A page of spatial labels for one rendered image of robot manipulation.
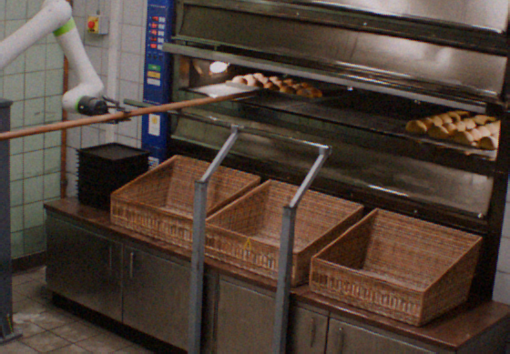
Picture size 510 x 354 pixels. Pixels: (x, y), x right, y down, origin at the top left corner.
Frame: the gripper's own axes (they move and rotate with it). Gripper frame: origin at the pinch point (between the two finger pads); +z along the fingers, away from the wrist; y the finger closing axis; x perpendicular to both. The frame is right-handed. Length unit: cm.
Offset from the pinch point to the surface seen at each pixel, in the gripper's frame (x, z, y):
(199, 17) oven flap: -72, -22, -37
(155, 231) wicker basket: -21, 2, 58
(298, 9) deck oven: -70, 39, -48
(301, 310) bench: -15, 93, 68
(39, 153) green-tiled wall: -53, -123, 51
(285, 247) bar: -10, 86, 41
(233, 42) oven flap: -68, 4, -28
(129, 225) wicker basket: -21, -15, 59
